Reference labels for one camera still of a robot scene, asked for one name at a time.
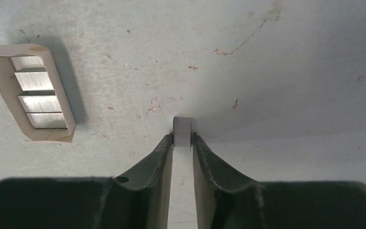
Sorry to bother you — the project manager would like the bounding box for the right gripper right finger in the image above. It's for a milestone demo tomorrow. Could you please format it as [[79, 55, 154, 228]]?
[[192, 134, 366, 229]]

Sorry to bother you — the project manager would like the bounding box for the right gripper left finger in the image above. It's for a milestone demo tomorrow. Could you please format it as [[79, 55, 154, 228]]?
[[0, 134, 173, 229]]

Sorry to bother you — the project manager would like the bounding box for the staple strip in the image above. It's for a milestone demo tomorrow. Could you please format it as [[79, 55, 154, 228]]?
[[173, 117, 193, 152]]

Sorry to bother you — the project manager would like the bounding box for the staple tray box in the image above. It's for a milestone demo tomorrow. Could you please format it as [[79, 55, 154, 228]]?
[[0, 43, 76, 143]]

